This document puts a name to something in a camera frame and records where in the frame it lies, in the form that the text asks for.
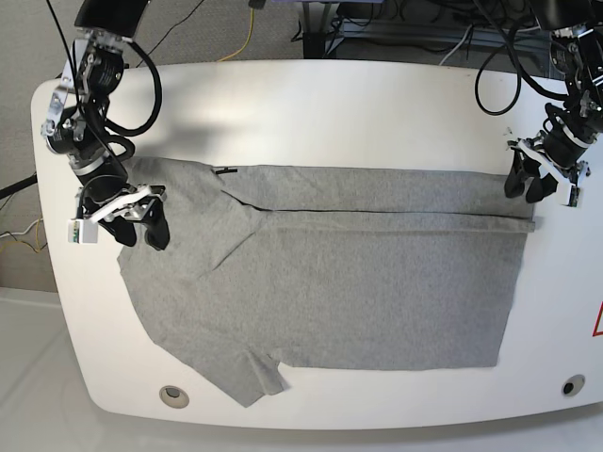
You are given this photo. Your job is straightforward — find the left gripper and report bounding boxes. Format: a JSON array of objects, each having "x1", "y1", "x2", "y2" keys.
[{"x1": 504, "y1": 129, "x2": 592, "y2": 203}]

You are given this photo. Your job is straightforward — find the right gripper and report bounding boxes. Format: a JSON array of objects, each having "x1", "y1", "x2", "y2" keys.
[{"x1": 75, "y1": 174, "x2": 171, "y2": 250}]

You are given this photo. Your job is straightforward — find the grey T-shirt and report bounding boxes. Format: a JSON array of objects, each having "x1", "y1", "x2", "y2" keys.
[{"x1": 118, "y1": 157, "x2": 535, "y2": 407}]

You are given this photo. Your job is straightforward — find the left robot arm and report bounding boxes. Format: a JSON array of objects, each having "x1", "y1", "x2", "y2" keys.
[{"x1": 495, "y1": 1, "x2": 602, "y2": 207}]

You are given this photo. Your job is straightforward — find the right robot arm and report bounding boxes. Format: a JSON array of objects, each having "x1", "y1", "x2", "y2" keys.
[{"x1": 41, "y1": 1, "x2": 171, "y2": 250}]

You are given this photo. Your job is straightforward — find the left table grommet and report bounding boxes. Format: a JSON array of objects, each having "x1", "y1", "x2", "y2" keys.
[{"x1": 159, "y1": 386, "x2": 189, "y2": 410}]

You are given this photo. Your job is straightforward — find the table grommet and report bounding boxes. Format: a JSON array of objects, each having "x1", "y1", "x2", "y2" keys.
[
  {"x1": 562, "y1": 375, "x2": 585, "y2": 397},
  {"x1": 159, "y1": 386, "x2": 189, "y2": 410}
]

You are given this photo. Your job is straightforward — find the red triangle sticker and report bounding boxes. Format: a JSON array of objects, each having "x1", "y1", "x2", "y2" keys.
[{"x1": 593, "y1": 303, "x2": 603, "y2": 337}]

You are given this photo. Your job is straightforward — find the right table grommet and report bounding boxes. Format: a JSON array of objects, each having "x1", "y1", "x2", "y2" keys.
[{"x1": 562, "y1": 375, "x2": 585, "y2": 397}]

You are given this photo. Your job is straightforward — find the black table leg base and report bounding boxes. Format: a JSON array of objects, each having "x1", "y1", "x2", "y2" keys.
[{"x1": 302, "y1": 32, "x2": 331, "y2": 59}]

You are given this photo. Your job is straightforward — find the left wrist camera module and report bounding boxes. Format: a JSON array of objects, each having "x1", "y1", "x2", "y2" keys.
[{"x1": 67, "y1": 218, "x2": 99, "y2": 244}]

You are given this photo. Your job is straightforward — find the white cable on floor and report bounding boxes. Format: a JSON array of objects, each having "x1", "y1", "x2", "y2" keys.
[{"x1": 0, "y1": 216, "x2": 44, "y2": 237}]

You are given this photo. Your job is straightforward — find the yellow cable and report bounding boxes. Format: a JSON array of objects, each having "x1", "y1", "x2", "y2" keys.
[{"x1": 215, "y1": 7, "x2": 256, "y2": 64}]

